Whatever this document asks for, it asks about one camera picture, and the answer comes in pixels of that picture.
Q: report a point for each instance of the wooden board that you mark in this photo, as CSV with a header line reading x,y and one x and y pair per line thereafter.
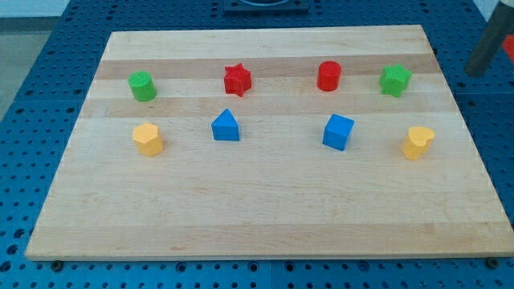
x,y
278,192

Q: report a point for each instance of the yellow hexagon block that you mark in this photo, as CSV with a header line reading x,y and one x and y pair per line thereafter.
x,y
148,140

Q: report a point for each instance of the blue triangle block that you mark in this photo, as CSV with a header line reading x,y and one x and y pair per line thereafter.
x,y
225,127

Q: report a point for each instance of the red star block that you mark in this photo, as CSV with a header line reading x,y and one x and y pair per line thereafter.
x,y
237,80

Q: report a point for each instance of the blue cube block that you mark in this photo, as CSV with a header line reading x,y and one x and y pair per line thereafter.
x,y
337,132

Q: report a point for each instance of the red cylinder block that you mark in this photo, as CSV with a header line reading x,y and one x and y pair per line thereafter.
x,y
329,74

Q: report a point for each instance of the green cylinder block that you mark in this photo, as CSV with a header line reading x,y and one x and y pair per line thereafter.
x,y
142,87

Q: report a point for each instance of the green star block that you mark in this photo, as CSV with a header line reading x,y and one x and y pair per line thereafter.
x,y
394,79

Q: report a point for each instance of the yellow heart block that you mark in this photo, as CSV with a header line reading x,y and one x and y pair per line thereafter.
x,y
417,141

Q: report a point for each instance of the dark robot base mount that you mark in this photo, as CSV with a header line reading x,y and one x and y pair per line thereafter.
x,y
235,6

